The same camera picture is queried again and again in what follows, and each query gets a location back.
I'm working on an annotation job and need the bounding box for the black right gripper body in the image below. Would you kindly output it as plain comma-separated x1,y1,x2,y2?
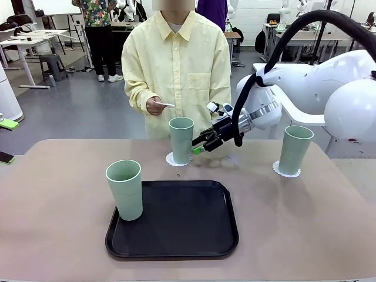
211,116,237,145

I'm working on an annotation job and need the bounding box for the mint green plastic cup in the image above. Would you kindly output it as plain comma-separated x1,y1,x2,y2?
105,159,144,221
278,125,314,174
169,117,195,165

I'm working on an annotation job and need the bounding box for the person's right forearm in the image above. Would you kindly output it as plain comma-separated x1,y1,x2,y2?
125,83,161,114

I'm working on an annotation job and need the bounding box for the person's left forearm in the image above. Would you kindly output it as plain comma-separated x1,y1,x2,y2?
210,82,233,118

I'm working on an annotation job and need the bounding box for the person's right hand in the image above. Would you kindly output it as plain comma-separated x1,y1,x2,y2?
146,95,163,116

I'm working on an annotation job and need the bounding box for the white cylindrical air purifier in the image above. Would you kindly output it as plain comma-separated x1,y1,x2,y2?
0,63,24,123

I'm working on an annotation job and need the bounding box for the person in yellow shirt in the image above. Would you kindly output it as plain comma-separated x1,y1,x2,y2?
120,0,233,140

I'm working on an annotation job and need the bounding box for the grey plastic stool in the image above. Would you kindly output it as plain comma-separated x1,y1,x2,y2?
39,53,69,82

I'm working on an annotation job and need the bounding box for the white standing desk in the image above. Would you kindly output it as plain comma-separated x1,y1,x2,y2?
11,28,70,56
0,37,51,90

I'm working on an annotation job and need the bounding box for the black plastic serving tray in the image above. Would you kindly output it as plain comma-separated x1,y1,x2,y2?
105,180,240,261

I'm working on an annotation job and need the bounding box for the black backpack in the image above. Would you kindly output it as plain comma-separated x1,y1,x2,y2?
254,29,267,54

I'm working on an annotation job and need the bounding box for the small brown table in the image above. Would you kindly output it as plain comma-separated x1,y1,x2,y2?
227,31,243,53

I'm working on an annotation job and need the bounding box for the black bag on desk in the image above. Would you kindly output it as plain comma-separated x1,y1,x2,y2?
6,14,33,26

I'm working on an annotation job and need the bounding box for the person in purple top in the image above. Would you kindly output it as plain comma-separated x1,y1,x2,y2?
197,0,229,33

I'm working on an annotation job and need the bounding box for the wood desk with black panel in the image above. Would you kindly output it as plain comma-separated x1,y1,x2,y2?
71,19,142,68

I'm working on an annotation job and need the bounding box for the grey lab desk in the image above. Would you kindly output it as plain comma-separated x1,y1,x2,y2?
262,22,352,64

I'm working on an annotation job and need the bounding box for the whiteboard on easel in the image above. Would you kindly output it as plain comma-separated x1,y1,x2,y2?
31,0,83,17

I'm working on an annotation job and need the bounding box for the black stand pole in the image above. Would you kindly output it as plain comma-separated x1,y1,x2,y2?
311,0,337,65

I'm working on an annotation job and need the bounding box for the person in floral shirt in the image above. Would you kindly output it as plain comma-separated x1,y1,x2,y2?
72,0,124,83

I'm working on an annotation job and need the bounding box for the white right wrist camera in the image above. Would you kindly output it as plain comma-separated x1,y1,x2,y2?
206,101,235,120

